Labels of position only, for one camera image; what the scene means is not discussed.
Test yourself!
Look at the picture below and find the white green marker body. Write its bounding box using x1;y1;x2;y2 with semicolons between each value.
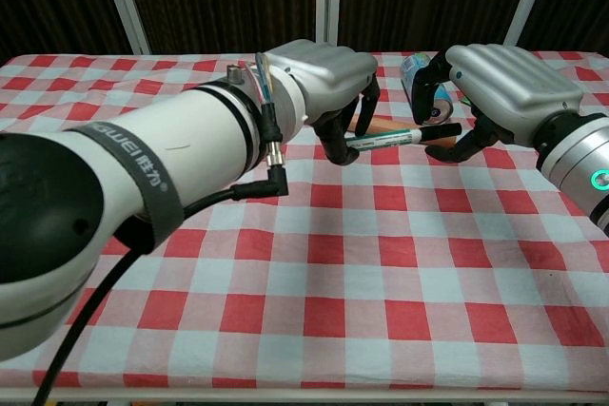
344;127;425;153

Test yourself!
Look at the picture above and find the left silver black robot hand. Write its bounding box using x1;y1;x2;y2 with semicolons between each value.
264;39;382;165

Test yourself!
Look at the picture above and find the grey velcro strap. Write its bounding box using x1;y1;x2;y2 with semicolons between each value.
64;123;186;255

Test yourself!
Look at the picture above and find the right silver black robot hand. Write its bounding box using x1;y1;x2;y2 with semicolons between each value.
411;43;584;164

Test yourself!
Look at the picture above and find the black arm cable with plug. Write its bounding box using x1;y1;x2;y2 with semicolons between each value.
31;104;291;406

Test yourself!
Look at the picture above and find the blue printed drink can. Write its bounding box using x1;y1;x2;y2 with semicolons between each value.
399;54;454;125

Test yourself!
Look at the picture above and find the wooden rolling stick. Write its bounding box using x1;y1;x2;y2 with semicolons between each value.
345;115;459;148

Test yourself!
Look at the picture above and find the black marker cap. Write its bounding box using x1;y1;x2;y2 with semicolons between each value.
418;123;463;143

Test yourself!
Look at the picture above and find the red white checkered tablecloth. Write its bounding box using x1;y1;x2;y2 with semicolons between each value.
0;49;609;391

